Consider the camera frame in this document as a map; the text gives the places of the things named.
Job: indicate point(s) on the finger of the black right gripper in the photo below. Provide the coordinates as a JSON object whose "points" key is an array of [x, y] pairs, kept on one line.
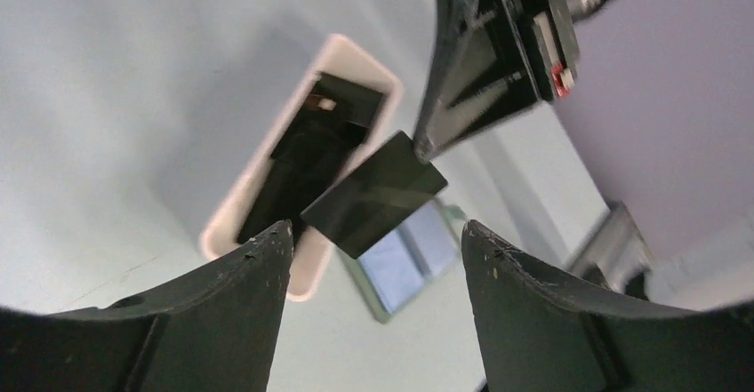
{"points": [[481, 105], [450, 48]]}

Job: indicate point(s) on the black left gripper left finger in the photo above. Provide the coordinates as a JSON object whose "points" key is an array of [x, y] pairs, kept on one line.
{"points": [[212, 329]]}

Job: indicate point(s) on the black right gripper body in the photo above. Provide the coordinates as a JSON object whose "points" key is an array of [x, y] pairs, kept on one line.
{"points": [[535, 51]]}

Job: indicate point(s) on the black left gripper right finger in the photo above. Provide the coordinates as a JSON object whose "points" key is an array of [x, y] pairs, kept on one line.
{"points": [[540, 328]]}

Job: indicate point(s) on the white plastic bin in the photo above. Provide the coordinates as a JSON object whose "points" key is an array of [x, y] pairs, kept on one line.
{"points": [[338, 56]]}

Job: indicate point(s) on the black credit card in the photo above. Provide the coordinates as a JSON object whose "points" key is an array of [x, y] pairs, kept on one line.
{"points": [[375, 197], [333, 121]]}

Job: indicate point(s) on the black credit card in bin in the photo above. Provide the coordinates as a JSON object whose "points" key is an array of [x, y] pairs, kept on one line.
{"points": [[333, 121]]}

